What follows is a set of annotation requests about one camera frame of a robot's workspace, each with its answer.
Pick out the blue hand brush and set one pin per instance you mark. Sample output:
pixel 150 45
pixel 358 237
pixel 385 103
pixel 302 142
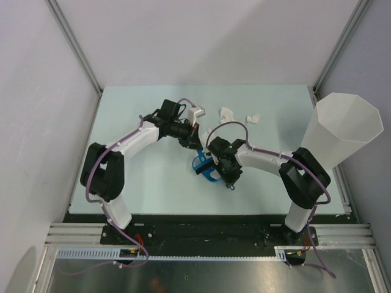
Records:
pixel 199 156

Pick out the paper scrap back right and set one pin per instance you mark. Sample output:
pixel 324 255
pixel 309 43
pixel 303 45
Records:
pixel 253 119

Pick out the white translucent waste bin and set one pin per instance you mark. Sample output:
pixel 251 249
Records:
pixel 341 124

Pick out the blue dustpan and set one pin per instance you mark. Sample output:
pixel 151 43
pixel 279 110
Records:
pixel 214 175

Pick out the aluminium frame rail left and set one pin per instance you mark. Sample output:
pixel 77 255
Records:
pixel 74 235

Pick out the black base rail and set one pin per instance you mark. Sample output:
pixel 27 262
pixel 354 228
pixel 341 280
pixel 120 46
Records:
pixel 210 236

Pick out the aluminium frame post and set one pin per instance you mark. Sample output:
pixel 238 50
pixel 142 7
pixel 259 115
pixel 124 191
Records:
pixel 347 33
pixel 74 45

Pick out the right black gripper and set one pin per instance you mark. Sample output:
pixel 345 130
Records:
pixel 231 179

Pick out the aluminium frame rail right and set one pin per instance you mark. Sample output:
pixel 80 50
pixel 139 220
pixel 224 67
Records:
pixel 345 236

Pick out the paper scrap centre back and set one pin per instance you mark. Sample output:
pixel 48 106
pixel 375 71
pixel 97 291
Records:
pixel 205 135

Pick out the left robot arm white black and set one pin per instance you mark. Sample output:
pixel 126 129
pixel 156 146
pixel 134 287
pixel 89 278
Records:
pixel 103 172

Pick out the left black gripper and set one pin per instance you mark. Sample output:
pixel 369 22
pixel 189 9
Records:
pixel 192 140

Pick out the right aluminium frame post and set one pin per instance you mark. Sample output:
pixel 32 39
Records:
pixel 347 33

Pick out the paper scrap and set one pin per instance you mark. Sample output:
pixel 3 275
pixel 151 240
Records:
pixel 226 115
pixel 205 135
pixel 253 119

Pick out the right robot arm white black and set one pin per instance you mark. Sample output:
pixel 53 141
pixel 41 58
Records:
pixel 303 177

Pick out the aluminium frame rail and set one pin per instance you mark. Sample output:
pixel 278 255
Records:
pixel 74 235
pixel 345 236

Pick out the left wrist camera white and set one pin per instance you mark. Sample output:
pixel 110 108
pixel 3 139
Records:
pixel 194 113

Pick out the left aluminium frame post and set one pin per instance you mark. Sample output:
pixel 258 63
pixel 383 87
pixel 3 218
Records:
pixel 74 45

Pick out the paper scrap back middle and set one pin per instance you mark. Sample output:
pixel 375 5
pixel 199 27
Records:
pixel 226 115

